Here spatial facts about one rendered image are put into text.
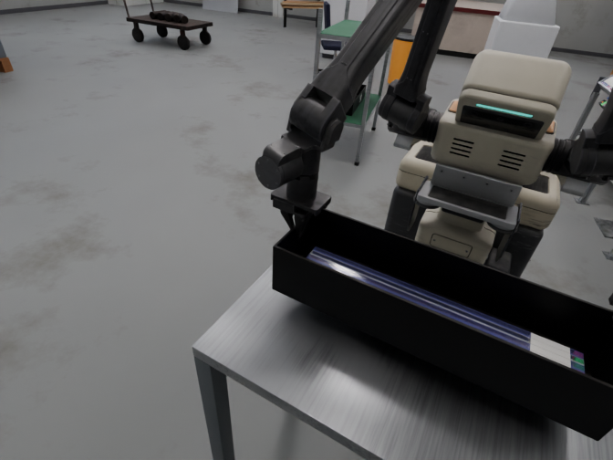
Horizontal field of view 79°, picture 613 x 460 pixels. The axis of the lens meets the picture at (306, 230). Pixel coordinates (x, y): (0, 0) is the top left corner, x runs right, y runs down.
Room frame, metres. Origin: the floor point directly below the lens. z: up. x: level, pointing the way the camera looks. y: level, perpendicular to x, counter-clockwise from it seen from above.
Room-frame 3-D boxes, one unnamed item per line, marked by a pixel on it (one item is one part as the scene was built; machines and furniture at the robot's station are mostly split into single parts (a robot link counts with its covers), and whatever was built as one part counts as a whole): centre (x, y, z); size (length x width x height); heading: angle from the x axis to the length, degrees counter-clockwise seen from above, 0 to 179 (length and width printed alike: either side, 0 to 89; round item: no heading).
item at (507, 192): (0.89, -0.44, 0.84); 0.28 x 0.16 x 0.22; 64
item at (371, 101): (3.33, -0.28, 0.55); 0.91 x 0.46 x 1.10; 165
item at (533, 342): (0.48, -0.23, 0.87); 0.51 x 0.07 x 0.03; 64
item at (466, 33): (9.06, -2.87, 0.41); 2.28 x 1.77 x 0.82; 164
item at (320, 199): (0.61, 0.02, 1.04); 0.10 x 0.07 x 0.07; 64
